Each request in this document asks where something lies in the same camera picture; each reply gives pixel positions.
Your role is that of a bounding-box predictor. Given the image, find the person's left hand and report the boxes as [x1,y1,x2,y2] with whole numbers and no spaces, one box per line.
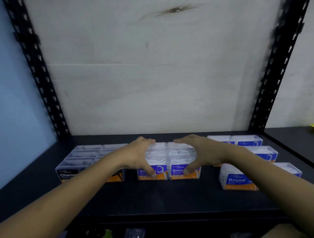
[115,136,157,179]

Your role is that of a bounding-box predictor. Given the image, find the person's right hand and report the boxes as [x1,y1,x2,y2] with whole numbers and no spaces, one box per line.
[173,134,234,176]

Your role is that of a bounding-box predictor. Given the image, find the person's left forearm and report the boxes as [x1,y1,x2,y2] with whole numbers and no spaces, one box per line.
[0,152,126,238]

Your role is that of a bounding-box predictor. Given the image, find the person's right forearm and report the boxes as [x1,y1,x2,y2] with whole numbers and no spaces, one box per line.
[224,148,314,236]

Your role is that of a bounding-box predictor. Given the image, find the clear plastic bottle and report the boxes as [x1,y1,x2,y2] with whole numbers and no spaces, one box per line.
[124,228,147,238]

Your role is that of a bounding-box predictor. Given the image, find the green plastic packet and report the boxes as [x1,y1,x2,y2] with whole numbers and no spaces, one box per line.
[86,228,113,238]

